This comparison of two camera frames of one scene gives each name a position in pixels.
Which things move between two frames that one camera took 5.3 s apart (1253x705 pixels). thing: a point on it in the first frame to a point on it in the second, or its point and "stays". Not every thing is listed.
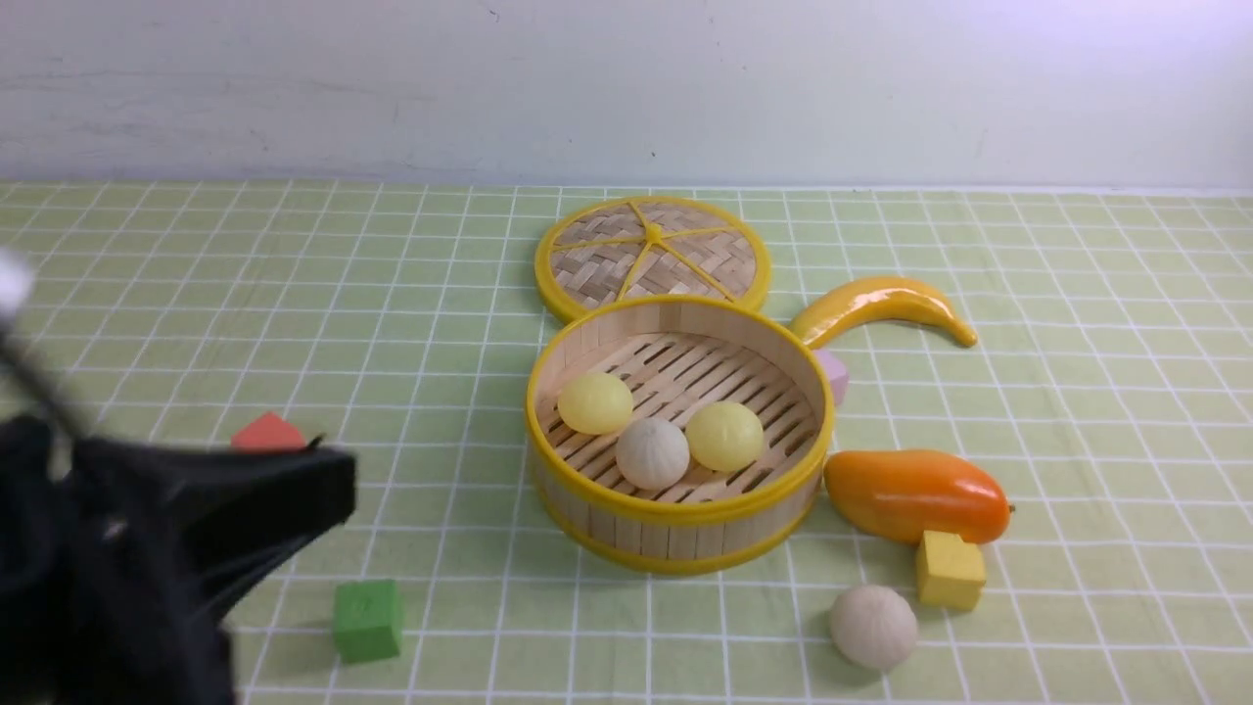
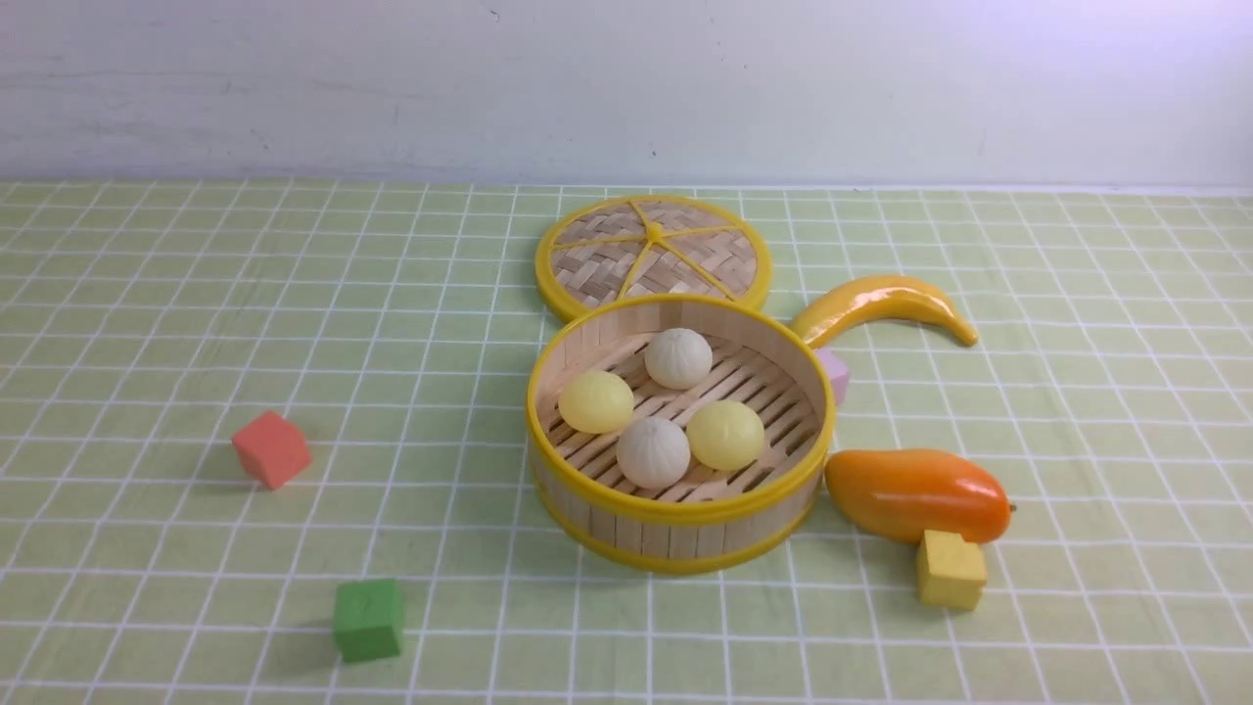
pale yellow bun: (594, 403) stays
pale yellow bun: (724, 436) stays
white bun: (873, 627) to (677, 358)
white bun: (651, 453) stays
